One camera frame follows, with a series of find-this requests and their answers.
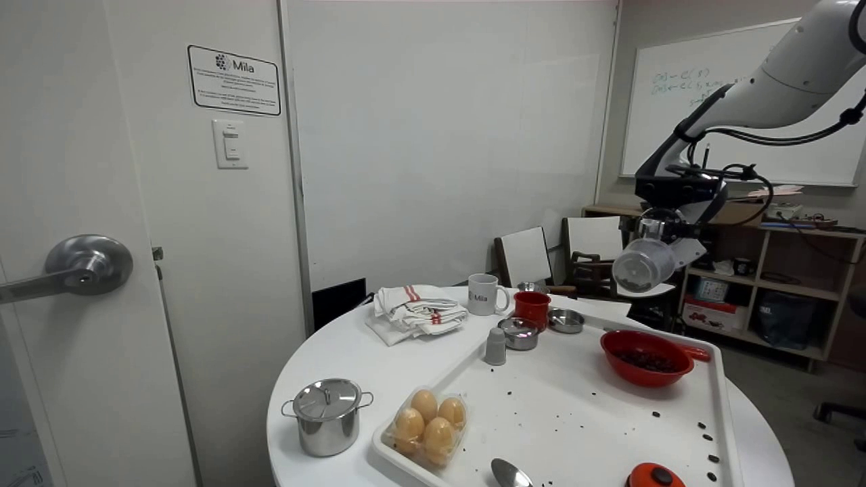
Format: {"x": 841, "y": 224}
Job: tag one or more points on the dark beans pile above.
{"x": 647, "y": 360}

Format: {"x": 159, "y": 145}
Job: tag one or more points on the white mug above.
{"x": 482, "y": 295}

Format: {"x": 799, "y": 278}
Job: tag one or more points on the golden bread roll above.
{"x": 409, "y": 425}
{"x": 439, "y": 440}
{"x": 424, "y": 404}
{"x": 453, "y": 413}

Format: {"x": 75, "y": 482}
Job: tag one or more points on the red and white box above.
{"x": 715, "y": 318}

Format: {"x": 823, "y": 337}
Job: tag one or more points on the white plastic tray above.
{"x": 558, "y": 424}

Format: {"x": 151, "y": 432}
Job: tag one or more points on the wooden shelf unit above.
{"x": 765, "y": 272}

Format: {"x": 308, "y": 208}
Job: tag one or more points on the white square panel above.
{"x": 597, "y": 239}
{"x": 527, "y": 259}

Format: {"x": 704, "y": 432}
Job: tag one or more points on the steel pot with lid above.
{"x": 327, "y": 428}

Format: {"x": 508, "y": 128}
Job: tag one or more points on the small open steel bowl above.
{"x": 568, "y": 321}

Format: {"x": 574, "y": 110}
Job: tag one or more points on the red bowl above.
{"x": 620, "y": 360}

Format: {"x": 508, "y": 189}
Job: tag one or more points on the steel shaker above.
{"x": 493, "y": 348}

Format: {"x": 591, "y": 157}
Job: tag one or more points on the orange lid with black knob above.
{"x": 656, "y": 478}

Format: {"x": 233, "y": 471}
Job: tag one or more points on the white light switch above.
{"x": 232, "y": 145}

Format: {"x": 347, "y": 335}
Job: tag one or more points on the red mug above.
{"x": 532, "y": 312}

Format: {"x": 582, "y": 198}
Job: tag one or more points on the brown cardboard box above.
{"x": 749, "y": 214}

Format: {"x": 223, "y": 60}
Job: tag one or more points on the small steel bowl with lid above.
{"x": 519, "y": 337}

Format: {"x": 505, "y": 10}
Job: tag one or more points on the white wall sign plaque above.
{"x": 233, "y": 83}

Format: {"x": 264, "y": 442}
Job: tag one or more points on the large wall whiteboard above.
{"x": 666, "y": 136}

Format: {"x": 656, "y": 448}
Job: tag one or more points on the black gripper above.
{"x": 677, "y": 191}

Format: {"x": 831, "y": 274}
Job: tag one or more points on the black bag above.
{"x": 785, "y": 321}

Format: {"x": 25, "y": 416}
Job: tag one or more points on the black box on floor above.
{"x": 340, "y": 302}

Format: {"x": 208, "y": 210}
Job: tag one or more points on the white cloth with red stripes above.
{"x": 407, "y": 316}

